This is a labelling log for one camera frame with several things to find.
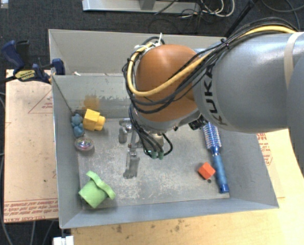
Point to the blue hairbrush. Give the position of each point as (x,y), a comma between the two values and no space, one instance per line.
(216,157)

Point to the yellow toy block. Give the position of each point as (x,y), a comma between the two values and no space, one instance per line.
(91,120)

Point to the green foam cup shape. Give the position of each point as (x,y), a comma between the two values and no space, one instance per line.
(93,193)

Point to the orange cube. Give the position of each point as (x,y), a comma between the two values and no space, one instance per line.
(206,170)

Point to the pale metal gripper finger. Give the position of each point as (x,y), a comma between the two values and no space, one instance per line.
(132,163)
(122,135)

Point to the grey metal bin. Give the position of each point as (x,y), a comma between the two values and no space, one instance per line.
(167,177)

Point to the clear iridescent ball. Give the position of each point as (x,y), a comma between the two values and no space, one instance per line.
(84,144)

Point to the blue toy bear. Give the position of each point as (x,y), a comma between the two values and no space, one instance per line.
(77,126)

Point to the brown cardboard board, red print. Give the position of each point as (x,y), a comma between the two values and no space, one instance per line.
(29,149)

